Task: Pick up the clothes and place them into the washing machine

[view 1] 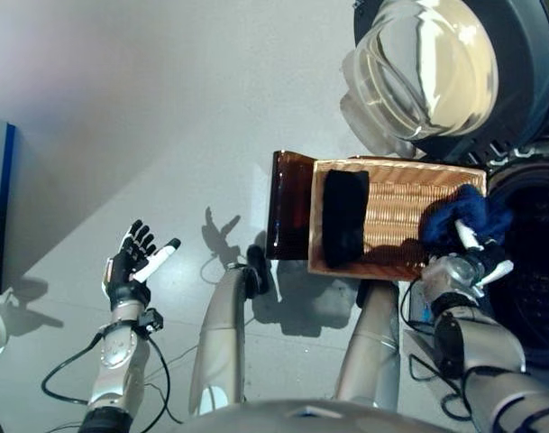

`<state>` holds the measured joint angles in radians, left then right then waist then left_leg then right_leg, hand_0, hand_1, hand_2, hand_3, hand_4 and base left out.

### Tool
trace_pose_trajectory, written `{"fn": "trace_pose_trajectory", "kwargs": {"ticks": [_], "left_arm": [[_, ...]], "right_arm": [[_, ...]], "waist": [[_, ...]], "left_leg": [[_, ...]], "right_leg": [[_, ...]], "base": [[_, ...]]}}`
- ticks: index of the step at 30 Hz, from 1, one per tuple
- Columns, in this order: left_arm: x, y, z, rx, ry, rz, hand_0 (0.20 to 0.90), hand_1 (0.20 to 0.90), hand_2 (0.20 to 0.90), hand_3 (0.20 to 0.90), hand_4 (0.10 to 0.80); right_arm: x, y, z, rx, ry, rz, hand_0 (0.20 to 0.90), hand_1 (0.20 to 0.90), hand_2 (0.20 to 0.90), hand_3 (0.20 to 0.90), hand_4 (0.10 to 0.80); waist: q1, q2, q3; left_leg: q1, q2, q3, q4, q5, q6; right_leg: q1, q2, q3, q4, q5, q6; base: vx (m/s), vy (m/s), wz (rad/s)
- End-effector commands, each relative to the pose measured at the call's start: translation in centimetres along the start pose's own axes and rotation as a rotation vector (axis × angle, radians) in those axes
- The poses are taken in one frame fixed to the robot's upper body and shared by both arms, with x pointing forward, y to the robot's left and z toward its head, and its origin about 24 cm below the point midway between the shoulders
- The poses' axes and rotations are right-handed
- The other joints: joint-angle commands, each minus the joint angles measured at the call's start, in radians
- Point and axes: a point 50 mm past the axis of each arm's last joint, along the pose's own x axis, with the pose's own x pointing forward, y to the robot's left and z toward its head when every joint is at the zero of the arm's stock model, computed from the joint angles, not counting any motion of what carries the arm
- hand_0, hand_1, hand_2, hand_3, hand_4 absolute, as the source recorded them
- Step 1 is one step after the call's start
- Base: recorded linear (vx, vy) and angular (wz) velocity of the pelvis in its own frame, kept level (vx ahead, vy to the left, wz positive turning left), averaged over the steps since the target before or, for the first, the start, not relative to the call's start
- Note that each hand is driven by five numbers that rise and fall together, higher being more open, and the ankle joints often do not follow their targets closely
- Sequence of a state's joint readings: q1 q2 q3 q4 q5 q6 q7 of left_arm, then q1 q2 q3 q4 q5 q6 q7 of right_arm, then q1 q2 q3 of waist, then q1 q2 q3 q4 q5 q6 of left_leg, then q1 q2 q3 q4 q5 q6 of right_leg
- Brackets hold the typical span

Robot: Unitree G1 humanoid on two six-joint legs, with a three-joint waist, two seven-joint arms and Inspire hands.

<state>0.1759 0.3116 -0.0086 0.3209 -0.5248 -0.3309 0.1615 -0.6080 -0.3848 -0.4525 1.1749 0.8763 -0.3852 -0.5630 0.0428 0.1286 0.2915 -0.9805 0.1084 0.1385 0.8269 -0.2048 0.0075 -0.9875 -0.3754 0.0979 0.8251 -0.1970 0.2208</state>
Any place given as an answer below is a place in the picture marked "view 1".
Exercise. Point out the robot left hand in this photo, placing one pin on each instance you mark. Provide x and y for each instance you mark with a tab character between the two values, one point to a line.
125	279

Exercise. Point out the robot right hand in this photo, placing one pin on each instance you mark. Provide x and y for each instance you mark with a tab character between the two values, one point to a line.
490	259

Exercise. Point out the navy blue garment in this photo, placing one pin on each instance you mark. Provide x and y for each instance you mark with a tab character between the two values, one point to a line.
463	207

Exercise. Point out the black garment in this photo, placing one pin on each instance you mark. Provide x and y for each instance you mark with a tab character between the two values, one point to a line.
346	216

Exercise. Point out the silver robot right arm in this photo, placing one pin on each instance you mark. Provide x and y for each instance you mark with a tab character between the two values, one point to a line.
486	347

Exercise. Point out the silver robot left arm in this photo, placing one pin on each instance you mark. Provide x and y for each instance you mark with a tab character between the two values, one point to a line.
116	356

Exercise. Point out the round washing machine door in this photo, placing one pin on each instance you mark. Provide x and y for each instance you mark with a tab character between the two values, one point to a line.
526	67

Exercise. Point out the woven wicker laundry basket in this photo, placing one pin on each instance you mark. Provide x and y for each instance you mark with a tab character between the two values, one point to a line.
391	203

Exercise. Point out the robot right leg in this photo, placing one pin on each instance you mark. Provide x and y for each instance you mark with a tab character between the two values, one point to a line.
373	347

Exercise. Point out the glossy dark brown stool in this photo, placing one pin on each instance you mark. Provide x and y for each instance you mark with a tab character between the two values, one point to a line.
292	212

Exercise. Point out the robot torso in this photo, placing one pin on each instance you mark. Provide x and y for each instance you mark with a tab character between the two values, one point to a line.
310	417

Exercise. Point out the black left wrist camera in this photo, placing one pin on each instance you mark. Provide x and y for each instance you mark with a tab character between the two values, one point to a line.
151	321

